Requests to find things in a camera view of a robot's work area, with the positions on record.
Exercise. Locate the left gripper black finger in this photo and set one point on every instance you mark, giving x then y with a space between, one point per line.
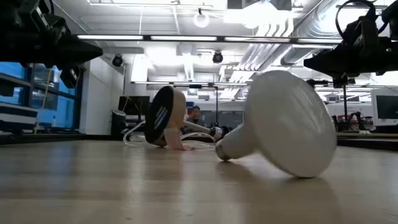
84 48
81 60

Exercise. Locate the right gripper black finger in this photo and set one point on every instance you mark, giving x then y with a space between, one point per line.
326 68
328 56

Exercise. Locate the white lightbulb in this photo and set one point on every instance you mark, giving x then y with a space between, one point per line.
286 124

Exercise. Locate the wooden lamp with black socket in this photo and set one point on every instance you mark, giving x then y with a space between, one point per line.
178 109

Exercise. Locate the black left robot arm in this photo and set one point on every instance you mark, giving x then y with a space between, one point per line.
18 37

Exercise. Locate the blue glass window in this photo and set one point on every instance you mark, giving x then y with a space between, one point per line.
65 115

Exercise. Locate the white framed monitor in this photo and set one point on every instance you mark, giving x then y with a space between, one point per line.
387 107

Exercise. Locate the black monitor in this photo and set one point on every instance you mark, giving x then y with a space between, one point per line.
133 105

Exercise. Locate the black cylindrical bin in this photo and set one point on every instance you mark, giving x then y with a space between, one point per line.
118 123

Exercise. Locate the seated person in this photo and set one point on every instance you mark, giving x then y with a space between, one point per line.
196 116

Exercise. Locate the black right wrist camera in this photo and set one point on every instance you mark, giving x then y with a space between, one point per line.
342 81

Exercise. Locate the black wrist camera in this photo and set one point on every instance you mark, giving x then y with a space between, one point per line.
71 77
342 81

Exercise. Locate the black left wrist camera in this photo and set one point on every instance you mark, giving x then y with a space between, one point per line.
71 77

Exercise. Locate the silver ventilation duct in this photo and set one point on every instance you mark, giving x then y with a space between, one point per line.
298 54

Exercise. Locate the black round ceiling camera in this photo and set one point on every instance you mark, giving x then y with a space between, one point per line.
117 61
217 57

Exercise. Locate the black ceiling light rail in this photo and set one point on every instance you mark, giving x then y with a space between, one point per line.
220 39

